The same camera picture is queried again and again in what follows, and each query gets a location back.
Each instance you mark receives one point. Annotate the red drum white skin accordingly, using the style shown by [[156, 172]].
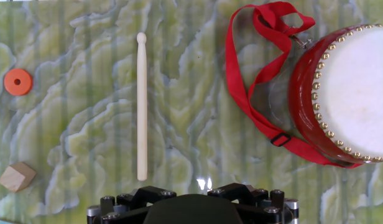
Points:
[[359, 93]]

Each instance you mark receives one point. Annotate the pale wooden drumstick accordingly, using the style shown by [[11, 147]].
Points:
[[142, 109]]

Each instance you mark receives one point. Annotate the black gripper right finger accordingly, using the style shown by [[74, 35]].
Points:
[[260, 202]]

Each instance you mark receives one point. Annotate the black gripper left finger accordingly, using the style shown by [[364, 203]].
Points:
[[132, 199]]

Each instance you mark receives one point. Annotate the green marble pattern mat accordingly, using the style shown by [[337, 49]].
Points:
[[191, 93]]

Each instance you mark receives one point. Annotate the small wooden cube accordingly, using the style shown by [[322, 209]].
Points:
[[17, 177]]

